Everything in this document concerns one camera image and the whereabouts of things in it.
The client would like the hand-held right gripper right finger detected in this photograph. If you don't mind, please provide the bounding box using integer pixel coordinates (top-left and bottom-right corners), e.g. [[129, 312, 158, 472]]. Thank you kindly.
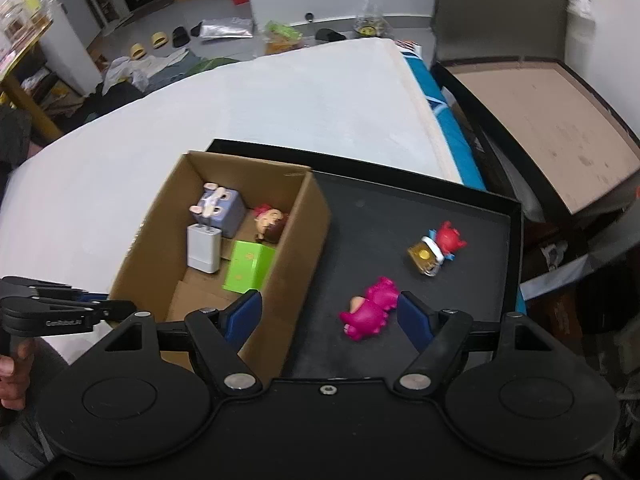
[[395, 290, 551, 393]]

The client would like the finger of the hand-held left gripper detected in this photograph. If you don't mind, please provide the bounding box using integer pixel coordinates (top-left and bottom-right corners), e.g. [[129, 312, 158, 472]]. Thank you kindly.
[[0, 276, 108, 303], [0, 297, 137, 337]]

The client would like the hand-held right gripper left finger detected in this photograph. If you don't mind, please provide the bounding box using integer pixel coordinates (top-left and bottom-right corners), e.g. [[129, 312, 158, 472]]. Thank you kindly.
[[102, 290, 263, 396]]

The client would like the pink dinosaur toy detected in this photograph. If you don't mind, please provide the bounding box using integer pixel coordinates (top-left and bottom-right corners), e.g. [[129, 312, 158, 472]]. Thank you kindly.
[[339, 276, 402, 343]]

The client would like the small green box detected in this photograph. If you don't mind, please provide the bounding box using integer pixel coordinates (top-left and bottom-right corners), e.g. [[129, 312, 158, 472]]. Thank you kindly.
[[221, 240, 277, 295]]

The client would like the white charger plug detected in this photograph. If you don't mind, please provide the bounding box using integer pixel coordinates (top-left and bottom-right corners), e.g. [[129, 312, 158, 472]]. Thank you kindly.
[[186, 224, 222, 275]]

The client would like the cardboard box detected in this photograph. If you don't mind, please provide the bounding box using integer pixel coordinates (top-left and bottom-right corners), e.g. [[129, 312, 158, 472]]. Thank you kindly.
[[107, 150, 332, 381]]

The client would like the brown haired doll figure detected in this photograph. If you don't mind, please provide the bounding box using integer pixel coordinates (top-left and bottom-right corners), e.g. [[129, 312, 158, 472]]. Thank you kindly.
[[251, 204, 289, 245]]

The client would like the black tray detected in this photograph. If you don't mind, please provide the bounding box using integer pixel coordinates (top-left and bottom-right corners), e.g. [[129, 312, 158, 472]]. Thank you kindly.
[[205, 138, 523, 381]]

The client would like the person's left hand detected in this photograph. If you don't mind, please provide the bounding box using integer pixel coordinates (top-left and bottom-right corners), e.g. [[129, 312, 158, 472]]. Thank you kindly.
[[0, 340, 35, 411]]

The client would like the red and gold toy figure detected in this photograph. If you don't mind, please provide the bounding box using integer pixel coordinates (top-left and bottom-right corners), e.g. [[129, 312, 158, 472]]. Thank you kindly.
[[406, 220, 468, 277]]

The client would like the purple cube animal toy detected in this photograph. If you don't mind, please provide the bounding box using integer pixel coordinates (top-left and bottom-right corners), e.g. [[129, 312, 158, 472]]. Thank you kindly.
[[189, 183, 247, 239]]

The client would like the yellow wooden table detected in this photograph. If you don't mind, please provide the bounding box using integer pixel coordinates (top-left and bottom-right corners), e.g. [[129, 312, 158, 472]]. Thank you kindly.
[[0, 67, 63, 138]]

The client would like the white plastic bag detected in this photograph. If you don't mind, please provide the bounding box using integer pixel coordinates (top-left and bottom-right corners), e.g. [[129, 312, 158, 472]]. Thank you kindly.
[[102, 50, 191, 93]]

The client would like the black framed wooden board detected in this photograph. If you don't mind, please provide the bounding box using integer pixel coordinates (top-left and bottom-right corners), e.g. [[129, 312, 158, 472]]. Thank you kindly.
[[431, 57, 640, 223]]

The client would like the white cabinet with jars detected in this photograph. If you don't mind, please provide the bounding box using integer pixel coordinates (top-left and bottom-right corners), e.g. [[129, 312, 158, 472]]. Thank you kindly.
[[0, 0, 103, 96]]

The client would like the green snack bag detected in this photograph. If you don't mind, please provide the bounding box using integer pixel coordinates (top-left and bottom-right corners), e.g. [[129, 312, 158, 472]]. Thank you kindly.
[[262, 20, 306, 55]]

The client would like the silver foil bag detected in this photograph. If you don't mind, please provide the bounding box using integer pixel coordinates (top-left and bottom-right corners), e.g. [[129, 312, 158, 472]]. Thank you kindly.
[[199, 17, 255, 40]]

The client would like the clear plastic bag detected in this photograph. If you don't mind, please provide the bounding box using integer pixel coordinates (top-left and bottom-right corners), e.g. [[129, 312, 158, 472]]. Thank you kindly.
[[352, 0, 388, 38]]

